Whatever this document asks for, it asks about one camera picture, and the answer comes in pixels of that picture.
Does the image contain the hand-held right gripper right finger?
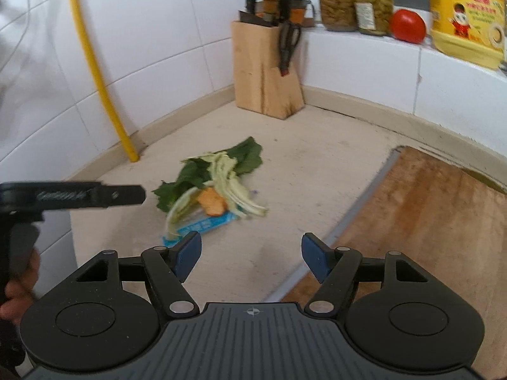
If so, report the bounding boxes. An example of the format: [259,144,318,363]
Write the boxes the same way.
[301,233,438,316]

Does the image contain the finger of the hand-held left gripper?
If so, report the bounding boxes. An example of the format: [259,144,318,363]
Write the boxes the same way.
[104,184,146,207]

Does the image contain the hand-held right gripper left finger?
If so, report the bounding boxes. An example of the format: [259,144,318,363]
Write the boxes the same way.
[67,231,203,318]

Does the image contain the blue white wrapper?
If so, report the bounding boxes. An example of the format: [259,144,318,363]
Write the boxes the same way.
[162,210,238,246]

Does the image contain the white-stemmed vegetable leaf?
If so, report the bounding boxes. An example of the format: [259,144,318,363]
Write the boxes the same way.
[165,186,199,242]

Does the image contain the large green leaf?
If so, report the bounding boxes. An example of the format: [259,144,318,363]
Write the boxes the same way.
[152,136,263,212]

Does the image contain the person's left hand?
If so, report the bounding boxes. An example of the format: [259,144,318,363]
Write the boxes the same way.
[0,250,41,323]

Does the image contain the orange peel piece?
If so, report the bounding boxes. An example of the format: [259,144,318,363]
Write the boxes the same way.
[198,188,228,217]

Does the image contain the pale napa cabbage leaf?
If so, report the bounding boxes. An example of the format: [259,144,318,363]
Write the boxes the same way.
[206,152,269,218]

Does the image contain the wooden cutting board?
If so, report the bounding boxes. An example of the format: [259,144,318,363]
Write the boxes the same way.
[279,146,507,380]

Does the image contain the yellow pipe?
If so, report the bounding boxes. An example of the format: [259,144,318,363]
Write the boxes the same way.
[65,0,140,163]

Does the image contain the wooden knife block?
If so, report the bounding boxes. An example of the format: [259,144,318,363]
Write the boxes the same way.
[231,20,305,120]

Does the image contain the black scissors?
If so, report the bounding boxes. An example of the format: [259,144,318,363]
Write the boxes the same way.
[278,23,302,77]

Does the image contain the red tomato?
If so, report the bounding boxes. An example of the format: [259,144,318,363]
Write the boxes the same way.
[389,9,427,44]

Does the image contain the glass jar of pale pickles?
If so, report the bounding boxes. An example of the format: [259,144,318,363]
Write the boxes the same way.
[319,0,358,32]

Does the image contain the orange-lidded glass jar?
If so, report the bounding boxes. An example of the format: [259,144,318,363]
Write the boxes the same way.
[354,0,394,36]

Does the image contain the yellow oil bottle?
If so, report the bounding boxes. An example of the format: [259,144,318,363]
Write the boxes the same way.
[427,0,507,71]

